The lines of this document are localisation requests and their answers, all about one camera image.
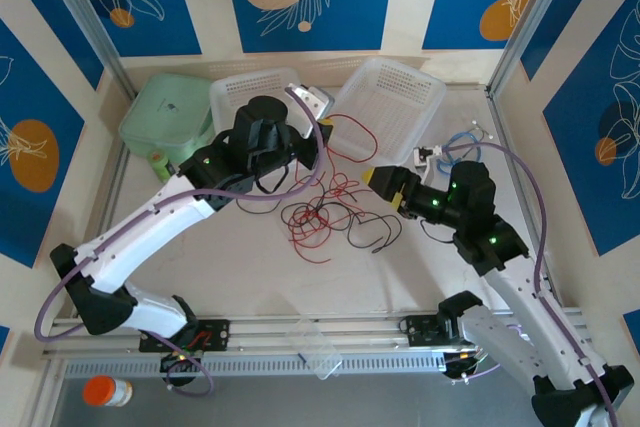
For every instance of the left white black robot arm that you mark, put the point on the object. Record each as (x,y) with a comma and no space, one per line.
(150,217)

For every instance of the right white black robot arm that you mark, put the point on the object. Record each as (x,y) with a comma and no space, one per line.
(525,307)

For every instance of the white perforated plastic basket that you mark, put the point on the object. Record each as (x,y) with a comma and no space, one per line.
(390,97)
(225,97)

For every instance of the small green bottle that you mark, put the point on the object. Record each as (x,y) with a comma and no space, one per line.
(161,167)

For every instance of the green lidded plastic box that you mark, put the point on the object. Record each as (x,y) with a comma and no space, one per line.
(162,112)

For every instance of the small black controller board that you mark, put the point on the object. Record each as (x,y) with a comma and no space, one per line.
(180,361)
(465,364)

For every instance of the clear plastic organiser box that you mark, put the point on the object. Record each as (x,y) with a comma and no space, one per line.
(315,349)

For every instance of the orange-lidded jar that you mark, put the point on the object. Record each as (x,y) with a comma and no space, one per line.
(102,391)

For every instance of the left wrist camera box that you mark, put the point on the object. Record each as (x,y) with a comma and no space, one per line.
(312,99)

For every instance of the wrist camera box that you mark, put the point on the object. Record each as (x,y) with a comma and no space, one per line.
(312,99)
(427,157)

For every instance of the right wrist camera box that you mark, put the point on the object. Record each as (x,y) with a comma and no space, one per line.
(427,157)

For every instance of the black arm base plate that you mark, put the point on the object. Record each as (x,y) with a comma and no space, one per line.
(215,334)
(422,332)

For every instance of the aluminium frame rail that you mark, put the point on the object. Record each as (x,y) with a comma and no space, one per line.
(350,332)

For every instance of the aluminium frame post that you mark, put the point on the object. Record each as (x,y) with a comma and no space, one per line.
(85,12)
(535,12)

